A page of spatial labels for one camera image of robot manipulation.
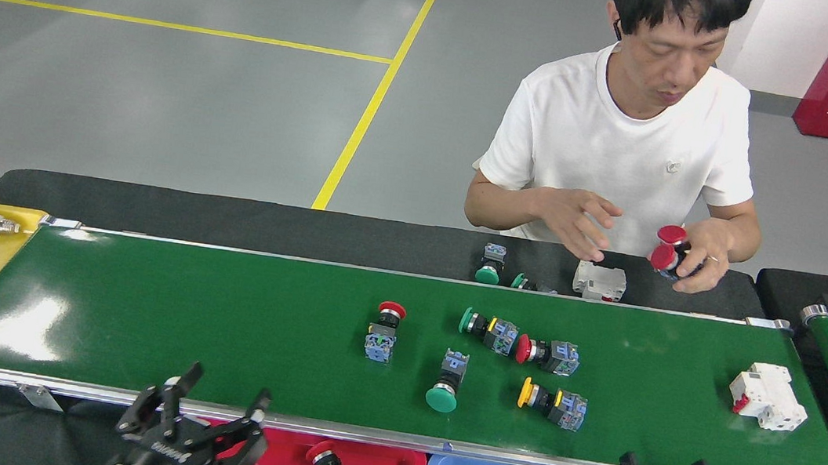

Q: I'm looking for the white circuit breaker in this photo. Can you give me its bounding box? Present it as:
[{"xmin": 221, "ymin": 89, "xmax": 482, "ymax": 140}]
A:
[
  {"xmin": 571, "ymin": 260, "xmax": 629, "ymax": 304},
  {"xmin": 724, "ymin": 358, "xmax": 814, "ymax": 435}
]

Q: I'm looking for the person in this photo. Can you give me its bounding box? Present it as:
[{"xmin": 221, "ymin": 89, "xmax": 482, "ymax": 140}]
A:
[{"xmin": 456, "ymin": 0, "xmax": 793, "ymax": 303}]

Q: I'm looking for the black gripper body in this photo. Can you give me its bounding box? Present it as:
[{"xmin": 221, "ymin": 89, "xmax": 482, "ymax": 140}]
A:
[{"xmin": 107, "ymin": 417, "xmax": 233, "ymax": 465}]

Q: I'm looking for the person's left hand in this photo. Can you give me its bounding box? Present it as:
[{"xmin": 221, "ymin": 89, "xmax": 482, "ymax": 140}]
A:
[{"xmin": 671, "ymin": 213, "xmax": 740, "ymax": 300}]

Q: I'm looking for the person's right hand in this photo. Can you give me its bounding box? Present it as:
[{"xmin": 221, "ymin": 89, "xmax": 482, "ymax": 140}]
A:
[{"xmin": 532, "ymin": 184, "xmax": 627, "ymax": 266}]

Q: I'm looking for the yellow push button switch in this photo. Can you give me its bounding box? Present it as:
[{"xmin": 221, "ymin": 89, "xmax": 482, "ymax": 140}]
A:
[{"xmin": 514, "ymin": 375, "xmax": 591, "ymax": 434}]

